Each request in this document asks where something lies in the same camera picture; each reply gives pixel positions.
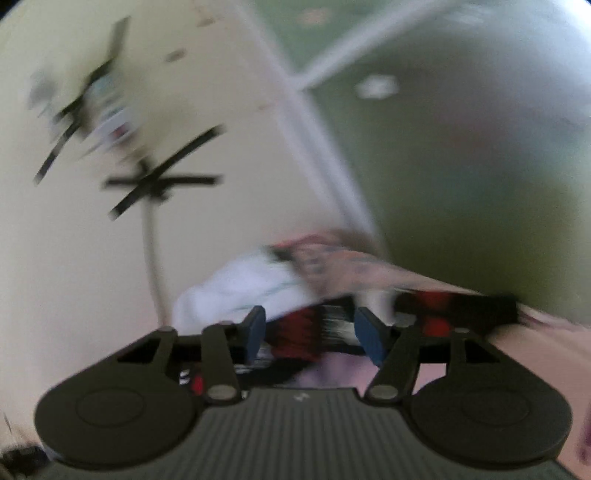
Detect white cloth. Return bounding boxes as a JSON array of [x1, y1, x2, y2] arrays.
[[172, 255, 319, 334]]

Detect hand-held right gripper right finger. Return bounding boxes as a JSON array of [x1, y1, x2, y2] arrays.
[[354, 307, 513, 408]]

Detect white power cable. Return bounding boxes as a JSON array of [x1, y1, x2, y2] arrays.
[[140, 203, 168, 325]]

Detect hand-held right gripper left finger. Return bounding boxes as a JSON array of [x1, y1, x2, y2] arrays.
[[115, 305, 267, 405]]

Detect pink floral bedsheet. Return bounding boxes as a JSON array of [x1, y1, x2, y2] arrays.
[[272, 230, 591, 467]]

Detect black tape strips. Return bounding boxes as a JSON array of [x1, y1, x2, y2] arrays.
[[33, 16, 132, 186]]

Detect black red white patterned sweater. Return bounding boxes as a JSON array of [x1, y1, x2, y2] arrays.
[[178, 291, 522, 402]]

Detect white power strip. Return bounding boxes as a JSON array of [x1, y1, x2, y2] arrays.
[[28, 69, 141, 160]]

